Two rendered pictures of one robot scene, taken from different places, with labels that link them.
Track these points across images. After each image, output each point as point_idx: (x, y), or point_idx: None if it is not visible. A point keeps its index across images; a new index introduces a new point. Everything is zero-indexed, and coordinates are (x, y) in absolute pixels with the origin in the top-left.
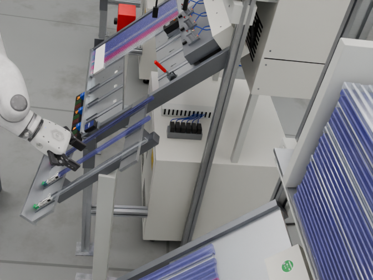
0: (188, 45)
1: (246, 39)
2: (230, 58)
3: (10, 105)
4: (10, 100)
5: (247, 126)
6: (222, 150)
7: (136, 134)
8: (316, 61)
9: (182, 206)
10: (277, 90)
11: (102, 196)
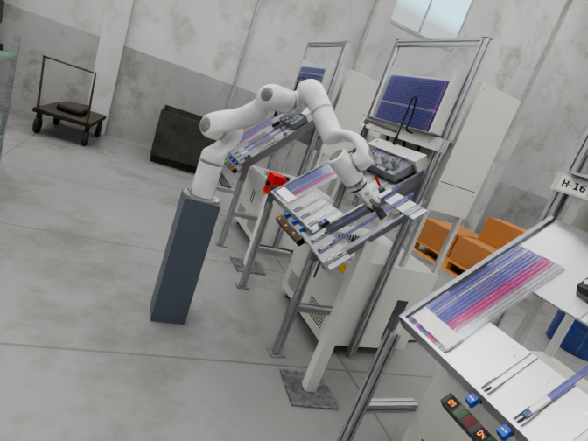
0: (390, 170)
1: None
2: (427, 176)
3: (367, 153)
4: (367, 150)
5: (417, 235)
6: None
7: (407, 203)
8: (465, 188)
9: (360, 307)
10: (442, 207)
11: (361, 262)
